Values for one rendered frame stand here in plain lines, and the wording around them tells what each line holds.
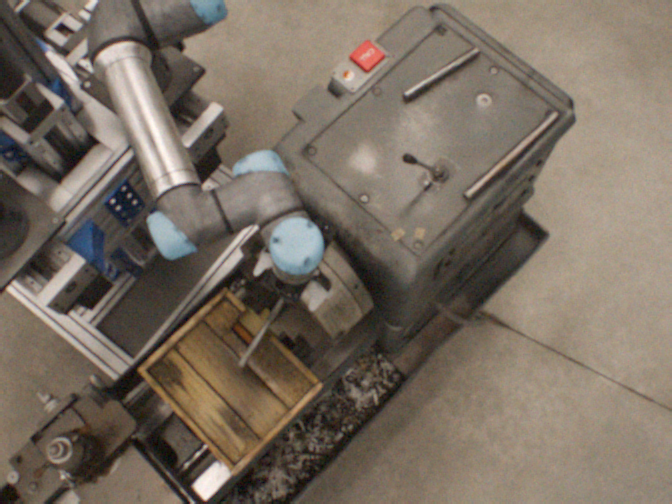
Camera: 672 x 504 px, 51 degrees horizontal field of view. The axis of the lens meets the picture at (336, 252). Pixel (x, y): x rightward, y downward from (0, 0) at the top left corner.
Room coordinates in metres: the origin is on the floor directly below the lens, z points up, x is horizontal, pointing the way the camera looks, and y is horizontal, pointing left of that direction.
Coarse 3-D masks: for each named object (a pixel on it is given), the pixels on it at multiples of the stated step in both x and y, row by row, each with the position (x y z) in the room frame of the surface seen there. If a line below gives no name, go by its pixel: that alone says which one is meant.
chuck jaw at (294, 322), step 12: (288, 312) 0.40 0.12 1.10; (300, 312) 0.40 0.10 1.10; (276, 324) 0.38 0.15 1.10; (288, 324) 0.37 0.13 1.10; (300, 324) 0.37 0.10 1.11; (312, 324) 0.37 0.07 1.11; (300, 336) 0.35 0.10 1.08; (312, 336) 0.34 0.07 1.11; (324, 336) 0.34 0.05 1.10; (336, 336) 0.34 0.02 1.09
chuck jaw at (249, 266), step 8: (256, 248) 0.53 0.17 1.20; (248, 264) 0.50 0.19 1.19; (256, 264) 0.49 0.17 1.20; (248, 272) 0.47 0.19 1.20; (264, 272) 0.48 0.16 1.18; (256, 280) 0.46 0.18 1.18; (248, 288) 0.45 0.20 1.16; (256, 288) 0.45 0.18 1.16; (264, 288) 0.45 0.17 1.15; (248, 296) 0.44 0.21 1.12; (256, 296) 0.43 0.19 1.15; (264, 296) 0.43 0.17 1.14; (272, 296) 0.44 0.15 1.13; (248, 304) 0.42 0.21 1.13; (256, 304) 0.42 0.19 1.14; (264, 304) 0.42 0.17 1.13; (256, 312) 0.40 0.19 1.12
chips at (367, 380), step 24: (240, 288) 0.63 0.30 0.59; (360, 360) 0.37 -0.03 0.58; (384, 360) 0.36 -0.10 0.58; (336, 384) 0.31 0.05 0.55; (360, 384) 0.30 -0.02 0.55; (384, 384) 0.29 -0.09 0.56; (312, 408) 0.25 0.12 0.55; (336, 408) 0.24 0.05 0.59; (360, 408) 0.23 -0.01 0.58; (288, 432) 0.19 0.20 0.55; (312, 432) 0.18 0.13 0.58; (336, 432) 0.17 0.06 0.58; (264, 456) 0.13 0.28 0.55; (288, 456) 0.12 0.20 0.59; (312, 456) 0.11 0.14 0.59; (240, 480) 0.08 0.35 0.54; (264, 480) 0.07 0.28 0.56; (288, 480) 0.06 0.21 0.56
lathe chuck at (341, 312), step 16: (256, 240) 0.55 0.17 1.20; (256, 256) 0.50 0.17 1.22; (336, 288) 0.41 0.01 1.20; (288, 304) 0.45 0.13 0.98; (304, 304) 0.39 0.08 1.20; (320, 304) 0.38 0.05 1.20; (336, 304) 0.38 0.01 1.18; (352, 304) 0.39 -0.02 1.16; (320, 320) 0.35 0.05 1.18; (336, 320) 0.36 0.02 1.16; (352, 320) 0.36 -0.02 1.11
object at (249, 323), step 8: (248, 312) 0.41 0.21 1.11; (264, 312) 0.41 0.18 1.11; (240, 320) 0.39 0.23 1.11; (248, 320) 0.39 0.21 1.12; (256, 320) 0.39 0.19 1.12; (264, 320) 0.39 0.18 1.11; (232, 328) 0.38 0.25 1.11; (240, 328) 0.38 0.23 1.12; (248, 328) 0.37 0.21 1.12; (256, 328) 0.37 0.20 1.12; (240, 336) 0.36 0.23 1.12; (248, 336) 0.36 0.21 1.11; (264, 336) 0.35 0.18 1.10; (248, 344) 0.34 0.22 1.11
